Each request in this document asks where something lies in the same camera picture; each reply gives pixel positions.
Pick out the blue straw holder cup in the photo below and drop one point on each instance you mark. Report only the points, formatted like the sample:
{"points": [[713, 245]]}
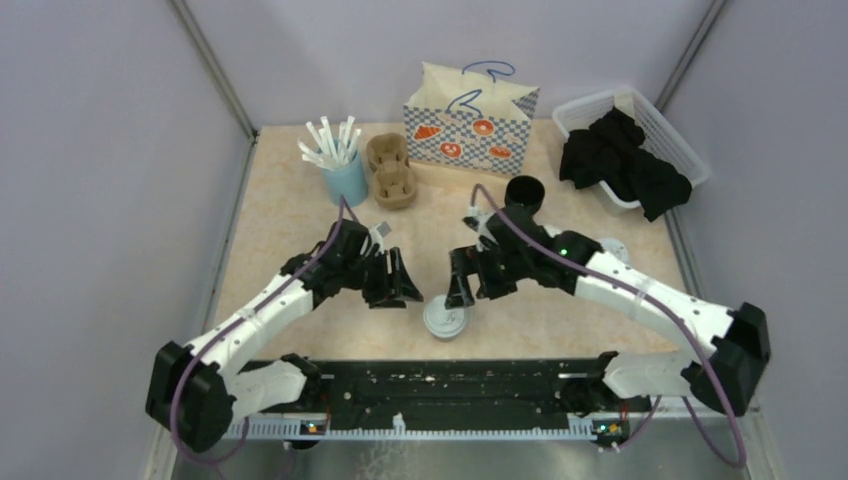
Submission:
{"points": [[348, 182]]}

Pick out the stack of black cups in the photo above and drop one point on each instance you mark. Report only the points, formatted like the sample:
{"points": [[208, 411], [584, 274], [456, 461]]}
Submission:
{"points": [[525, 191]]}

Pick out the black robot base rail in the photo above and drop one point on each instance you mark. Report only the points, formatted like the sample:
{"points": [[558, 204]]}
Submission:
{"points": [[451, 396]]}

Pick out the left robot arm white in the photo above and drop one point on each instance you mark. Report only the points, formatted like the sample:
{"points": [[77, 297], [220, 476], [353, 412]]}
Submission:
{"points": [[197, 390]]}

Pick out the cardboard cup carrier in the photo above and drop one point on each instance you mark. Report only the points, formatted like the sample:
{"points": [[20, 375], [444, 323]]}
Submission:
{"points": [[393, 183]]}

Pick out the black cloth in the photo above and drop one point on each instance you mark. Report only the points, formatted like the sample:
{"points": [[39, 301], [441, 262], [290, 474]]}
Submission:
{"points": [[610, 150]]}

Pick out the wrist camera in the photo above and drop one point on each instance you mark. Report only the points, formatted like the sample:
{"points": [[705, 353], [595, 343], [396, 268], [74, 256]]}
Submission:
{"points": [[378, 234], [476, 220]]}

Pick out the checkered paper takeout bag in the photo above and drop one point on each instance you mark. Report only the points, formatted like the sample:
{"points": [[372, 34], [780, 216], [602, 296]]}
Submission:
{"points": [[471, 118]]}

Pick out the white plastic basket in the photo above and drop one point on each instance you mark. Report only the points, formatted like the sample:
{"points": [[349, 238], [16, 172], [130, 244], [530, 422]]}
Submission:
{"points": [[662, 139]]}

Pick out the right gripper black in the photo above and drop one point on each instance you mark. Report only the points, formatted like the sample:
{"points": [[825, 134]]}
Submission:
{"points": [[465, 262]]}

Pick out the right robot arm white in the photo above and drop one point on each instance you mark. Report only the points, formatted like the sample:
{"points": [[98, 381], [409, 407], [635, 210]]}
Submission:
{"points": [[722, 351]]}

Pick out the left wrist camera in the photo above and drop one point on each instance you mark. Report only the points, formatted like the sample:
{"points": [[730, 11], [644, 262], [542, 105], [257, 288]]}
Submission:
{"points": [[378, 234]]}

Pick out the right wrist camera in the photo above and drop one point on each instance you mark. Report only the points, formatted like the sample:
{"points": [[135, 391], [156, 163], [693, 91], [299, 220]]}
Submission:
{"points": [[476, 220]]}

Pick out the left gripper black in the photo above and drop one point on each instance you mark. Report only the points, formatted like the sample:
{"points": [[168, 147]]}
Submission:
{"points": [[403, 288]]}

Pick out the white wrapped straws bundle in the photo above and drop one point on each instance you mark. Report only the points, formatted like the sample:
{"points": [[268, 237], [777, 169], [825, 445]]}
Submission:
{"points": [[334, 150]]}

